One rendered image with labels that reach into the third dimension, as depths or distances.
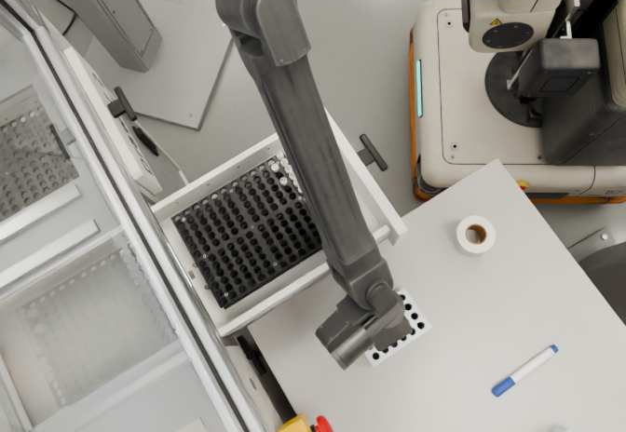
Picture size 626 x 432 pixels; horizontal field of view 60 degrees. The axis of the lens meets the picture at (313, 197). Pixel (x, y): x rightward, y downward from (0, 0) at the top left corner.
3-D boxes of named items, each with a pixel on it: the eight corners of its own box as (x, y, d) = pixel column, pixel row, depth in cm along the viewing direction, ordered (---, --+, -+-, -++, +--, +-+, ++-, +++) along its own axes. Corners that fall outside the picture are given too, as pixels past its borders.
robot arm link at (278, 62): (295, -25, 48) (251, -29, 57) (240, 2, 47) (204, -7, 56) (406, 302, 71) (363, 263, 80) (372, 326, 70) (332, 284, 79)
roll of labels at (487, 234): (465, 263, 101) (469, 260, 97) (444, 231, 103) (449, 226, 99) (497, 245, 101) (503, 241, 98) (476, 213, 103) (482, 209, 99)
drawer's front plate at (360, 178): (316, 114, 104) (312, 89, 93) (401, 242, 97) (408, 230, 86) (307, 119, 104) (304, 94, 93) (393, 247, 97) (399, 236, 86)
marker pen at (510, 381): (551, 343, 97) (554, 344, 95) (557, 351, 96) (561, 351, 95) (490, 389, 95) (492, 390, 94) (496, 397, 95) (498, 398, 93)
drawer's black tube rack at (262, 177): (286, 162, 100) (282, 150, 94) (337, 242, 96) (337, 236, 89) (181, 225, 98) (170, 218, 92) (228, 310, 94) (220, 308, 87)
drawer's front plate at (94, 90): (97, 73, 109) (70, 44, 98) (163, 191, 102) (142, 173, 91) (89, 77, 108) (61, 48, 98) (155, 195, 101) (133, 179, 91)
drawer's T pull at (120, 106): (120, 87, 99) (117, 84, 97) (139, 119, 97) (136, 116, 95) (102, 97, 98) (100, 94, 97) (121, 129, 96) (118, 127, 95)
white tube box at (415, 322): (401, 289, 100) (404, 287, 97) (428, 328, 98) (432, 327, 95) (346, 326, 99) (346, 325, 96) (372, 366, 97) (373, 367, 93)
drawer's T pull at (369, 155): (363, 134, 94) (364, 131, 92) (387, 169, 92) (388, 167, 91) (347, 145, 93) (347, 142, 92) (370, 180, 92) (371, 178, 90)
